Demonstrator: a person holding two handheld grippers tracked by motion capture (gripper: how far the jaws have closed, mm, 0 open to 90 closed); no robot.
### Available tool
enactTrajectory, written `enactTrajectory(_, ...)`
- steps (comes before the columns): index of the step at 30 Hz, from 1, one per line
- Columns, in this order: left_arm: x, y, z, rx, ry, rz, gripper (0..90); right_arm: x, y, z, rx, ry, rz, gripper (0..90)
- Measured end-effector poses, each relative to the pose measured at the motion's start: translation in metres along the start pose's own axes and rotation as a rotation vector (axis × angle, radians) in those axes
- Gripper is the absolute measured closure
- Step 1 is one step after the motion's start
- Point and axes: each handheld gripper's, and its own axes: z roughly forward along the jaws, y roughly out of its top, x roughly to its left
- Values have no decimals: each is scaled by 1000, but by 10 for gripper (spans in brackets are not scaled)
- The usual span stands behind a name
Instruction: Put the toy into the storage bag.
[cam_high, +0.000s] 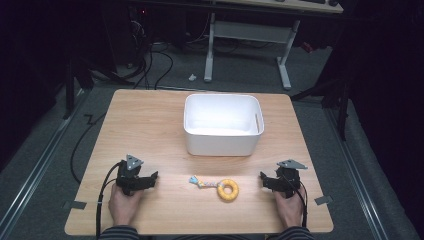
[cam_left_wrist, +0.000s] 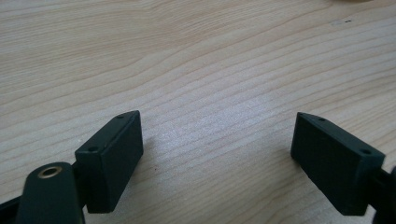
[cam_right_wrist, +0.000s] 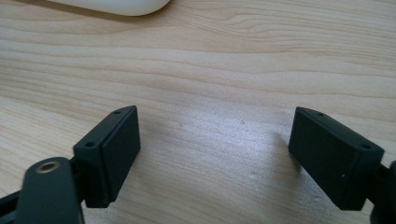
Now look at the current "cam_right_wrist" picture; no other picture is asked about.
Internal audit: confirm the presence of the white rounded object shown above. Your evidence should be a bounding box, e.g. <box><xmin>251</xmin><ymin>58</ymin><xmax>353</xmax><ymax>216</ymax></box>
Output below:
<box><xmin>46</xmin><ymin>0</ymin><xmax>172</xmax><ymax>17</ymax></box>

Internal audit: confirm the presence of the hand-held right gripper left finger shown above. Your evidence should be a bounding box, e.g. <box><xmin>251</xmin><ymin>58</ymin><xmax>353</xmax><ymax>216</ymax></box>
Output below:
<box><xmin>72</xmin><ymin>105</ymin><xmax>142</xmax><ymax>209</ymax></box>

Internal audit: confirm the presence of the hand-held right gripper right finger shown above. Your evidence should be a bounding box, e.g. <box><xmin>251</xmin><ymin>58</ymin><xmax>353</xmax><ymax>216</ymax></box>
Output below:
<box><xmin>288</xmin><ymin>106</ymin><xmax>386</xmax><ymax>211</ymax></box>

